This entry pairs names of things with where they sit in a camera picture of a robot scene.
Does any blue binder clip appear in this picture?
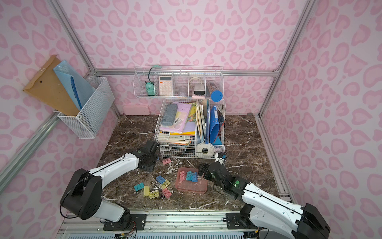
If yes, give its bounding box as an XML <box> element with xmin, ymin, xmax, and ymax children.
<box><xmin>192</xmin><ymin>172</ymin><xmax>198</xmax><ymax>182</ymax></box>
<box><xmin>156</xmin><ymin>176</ymin><xmax>166</xmax><ymax>185</ymax></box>

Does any pink binder clip top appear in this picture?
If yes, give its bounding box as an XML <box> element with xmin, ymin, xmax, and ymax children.
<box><xmin>162</xmin><ymin>158</ymin><xmax>172</xmax><ymax>165</ymax></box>

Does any pink binder clip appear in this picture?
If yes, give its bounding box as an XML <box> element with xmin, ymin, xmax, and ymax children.
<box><xmin>162</xmin><ymin>188</ymin><xmax>172</xmax><ymax>199</ymax></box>
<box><xmin>179</xmin><ymin>170</ymin><xmax>187</xmax><ymax>182</ymax></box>
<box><xmin>162</xmin><ymin>158</ymin><xmax>172</xmax><ymax>165</ymax></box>

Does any teal binder clip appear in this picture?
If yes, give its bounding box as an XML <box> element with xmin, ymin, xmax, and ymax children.
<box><xmin>134</xmin><ymin>183</ymin><xmax>145</xmax><ymax>192</ymax></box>
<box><xmin>186</xmin><ymin>171</ymin><xmax>193</xmax><ymax>181</ymax></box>

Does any pink storage box tray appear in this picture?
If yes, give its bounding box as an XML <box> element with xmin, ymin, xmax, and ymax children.
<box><xmin>175</xmin><ymin>167</ymin><xmax>208</xmax><ymax>194</ymax></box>

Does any yellow green binder clip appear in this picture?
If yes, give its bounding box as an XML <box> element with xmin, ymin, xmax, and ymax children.
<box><xmin>160</xmin><ymin>180</ymin><xmax>170</xmax><ymax>189</ymax></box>

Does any pink binder clip bottom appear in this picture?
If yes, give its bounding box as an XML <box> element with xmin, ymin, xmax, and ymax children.
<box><xmin>162</xmin><ymin>188</ymin><xmax>172</xmax><ymax>199</ymax></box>

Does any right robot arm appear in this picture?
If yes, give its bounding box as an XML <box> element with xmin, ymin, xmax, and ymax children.
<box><xmin>199</xmin><ymin>158</ymin><xmax>330</xmax><ymax>239</ymax></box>

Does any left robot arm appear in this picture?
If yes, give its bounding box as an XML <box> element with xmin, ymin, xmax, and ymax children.
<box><xmin>60</xmin><ymin>140</ymin><xmax>159</xmax><ymax>225</ymax></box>

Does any clear jar of pins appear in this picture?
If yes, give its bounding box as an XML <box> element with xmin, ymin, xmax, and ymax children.
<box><xmin>214</xmin><ymin>146</ymin><xmax>225</xmax><ymax>154</ymax></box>

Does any white tape roll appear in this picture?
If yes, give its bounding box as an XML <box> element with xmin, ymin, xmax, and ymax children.
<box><xmin>195</xmin><ymin>143</ymin><xmax>215</xmax><ymax>158</ymax></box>

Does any grey pencil pouch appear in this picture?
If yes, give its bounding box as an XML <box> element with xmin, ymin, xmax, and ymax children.
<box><xmin>161</xmin><ymin>104</ymin><xmax>178</xmax><ymax>126</ymax></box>

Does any pink pencil case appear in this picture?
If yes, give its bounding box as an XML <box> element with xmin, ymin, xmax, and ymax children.
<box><xmin>122</xmin><ymin>104</ymin><xmax>150</xmax><ymax>116</ymax></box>

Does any blue file folder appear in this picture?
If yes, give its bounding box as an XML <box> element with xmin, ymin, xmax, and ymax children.
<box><xmin>209</xmin><ymin>106</ymin><xmax>225</xmax><ymax>145</ymax></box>

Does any pink purple notebook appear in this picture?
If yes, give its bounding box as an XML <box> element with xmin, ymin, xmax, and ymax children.
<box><xmin>160</xmin><ymin>102</ymin><xmax>192</xmax><ymax>133</ymax></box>

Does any green desk lamp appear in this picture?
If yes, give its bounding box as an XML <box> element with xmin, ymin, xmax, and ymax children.
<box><xmin>145</xmin><ymin>65</ymin><xmax>162</xmax><ymax>97</ymax></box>

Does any clear small jar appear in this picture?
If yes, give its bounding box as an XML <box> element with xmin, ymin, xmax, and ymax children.
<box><xmin>178</xmin><ymin>86</ymin><xmax>188</xmax><ymax>97</ymax></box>

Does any pink white calculator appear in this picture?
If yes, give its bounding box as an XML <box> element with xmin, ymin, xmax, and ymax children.
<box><xmin>159</xmin><ymin>76</ymin><xmax>173</xmax><ymax>96</ymax></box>

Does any tube with blue cap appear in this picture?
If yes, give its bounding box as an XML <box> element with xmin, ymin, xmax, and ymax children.
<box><xmin>207</xmin><ymin>82</ymin><xmax>223</xmax><ymax>102</ymax></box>

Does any pink white timer device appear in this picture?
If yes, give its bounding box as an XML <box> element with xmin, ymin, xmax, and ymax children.
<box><xmin>189</xmin><ymin>77</ymin><xmax>206</xmax><ymax>99</ymax></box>

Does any blue pen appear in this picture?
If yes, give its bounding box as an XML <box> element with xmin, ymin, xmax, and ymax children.
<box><xmin>70</xmin><ymin>76</ymin><xmax>82</xmax><ymax>110</ymax></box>

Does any light blue folder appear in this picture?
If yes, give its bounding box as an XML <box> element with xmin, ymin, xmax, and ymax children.
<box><xmin>53</xmin><ymin>60</ymin><xmax>95</xmax><ymax>110</ymax></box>

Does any brown paper envelope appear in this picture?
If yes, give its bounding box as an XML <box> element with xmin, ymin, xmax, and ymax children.
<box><xmin>23</xmin><ymin>55</ymin><xmax>80</xmax><ymax>116</ymax></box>

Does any white wire desk organizer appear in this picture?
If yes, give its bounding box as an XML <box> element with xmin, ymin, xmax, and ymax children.
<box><xmin>155</xmin><ymin>98</ymin><xmax>226</xmax><ymax>158</ymax></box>

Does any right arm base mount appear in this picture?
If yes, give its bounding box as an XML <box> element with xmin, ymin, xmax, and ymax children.
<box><xmin>222</xmin><ymin>213</ymin><xmax>258</xmax><ymax>230</ymax></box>

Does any white mesh wall basket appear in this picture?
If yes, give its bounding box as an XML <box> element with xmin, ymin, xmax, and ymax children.
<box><xmin>58</xmin><ymin>76</ymin><xmax>114</xmax><ymax>139</ymax></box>

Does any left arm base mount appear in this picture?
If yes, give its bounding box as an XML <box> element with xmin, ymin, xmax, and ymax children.
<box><xmin>103</xmin><ymin>214</ymin><xmax>147</xmax><ymax>231</ymax></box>

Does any white wire wall shelf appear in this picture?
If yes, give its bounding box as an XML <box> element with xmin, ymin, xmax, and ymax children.
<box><xmin>133</xmin><ymin>65</ymin><xmax>224</xmax><ymax>98</ymax></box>

